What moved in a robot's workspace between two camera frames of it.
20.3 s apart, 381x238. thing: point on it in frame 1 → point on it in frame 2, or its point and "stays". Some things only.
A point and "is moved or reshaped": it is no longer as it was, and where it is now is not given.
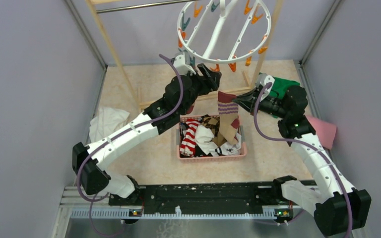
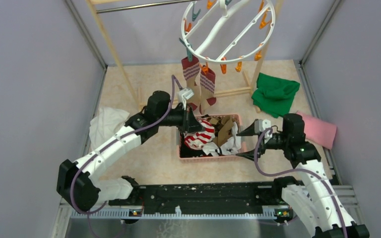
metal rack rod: [117, 9] stays
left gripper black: [209, 83] → [190, 123]
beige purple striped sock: [228, 108] → [208, 97]
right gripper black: [247, 101] → [248, 131]
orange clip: [233, 65] → [223, 66]
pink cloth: [326, 132] stays
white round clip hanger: [216, 30] is moved or reshaped
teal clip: [184, 25] → [194, 16]
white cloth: [107, 121] stays
